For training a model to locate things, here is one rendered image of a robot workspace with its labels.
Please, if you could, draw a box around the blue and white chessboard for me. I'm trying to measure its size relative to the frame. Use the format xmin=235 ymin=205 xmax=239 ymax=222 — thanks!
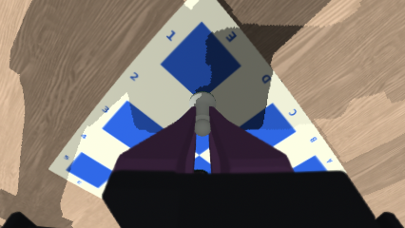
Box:
xmin=48 ymin=0 xmax=346 ymax=198

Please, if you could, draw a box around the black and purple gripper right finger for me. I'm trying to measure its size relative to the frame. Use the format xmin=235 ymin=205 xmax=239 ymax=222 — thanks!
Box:
xmin=208 ymin=106 xmax=295 ymax=173

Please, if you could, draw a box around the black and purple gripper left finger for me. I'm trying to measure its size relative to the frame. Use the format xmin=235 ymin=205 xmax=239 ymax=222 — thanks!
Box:
xmin=110 ymin=106 xmax=196 ymax=174

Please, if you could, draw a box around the white pawn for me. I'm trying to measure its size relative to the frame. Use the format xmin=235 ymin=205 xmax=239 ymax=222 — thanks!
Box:
xmin=189 ymin=91 xmax=216 ymax=137

